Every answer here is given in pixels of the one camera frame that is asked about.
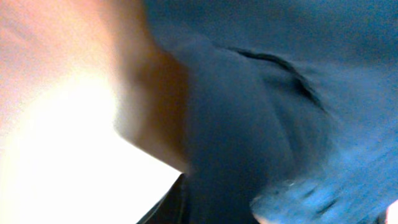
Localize dark navy shorts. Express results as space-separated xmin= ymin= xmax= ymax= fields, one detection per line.
xmin=146 ymin=0 xmax=397 ymax=223

